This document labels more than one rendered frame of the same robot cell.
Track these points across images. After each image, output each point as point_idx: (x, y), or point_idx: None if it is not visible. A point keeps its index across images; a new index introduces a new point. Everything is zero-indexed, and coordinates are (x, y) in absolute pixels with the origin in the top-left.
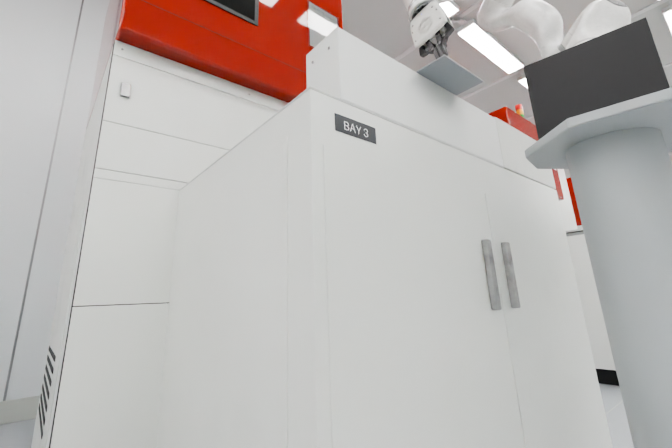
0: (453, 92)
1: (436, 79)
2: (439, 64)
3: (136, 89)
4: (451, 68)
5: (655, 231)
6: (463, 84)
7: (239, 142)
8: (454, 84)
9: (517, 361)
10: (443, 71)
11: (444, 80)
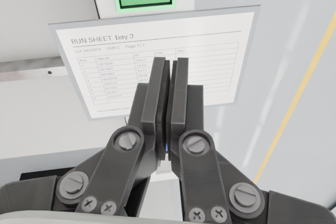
0: (196, 25)
1: (198, 79)
2: (221, 97)
3: None
4: (230, 80)
5: None
6: (225, 31)
7: (85, 148)
8: (212, 45)
9: None
10: (217, 84)
11: (206, 67)
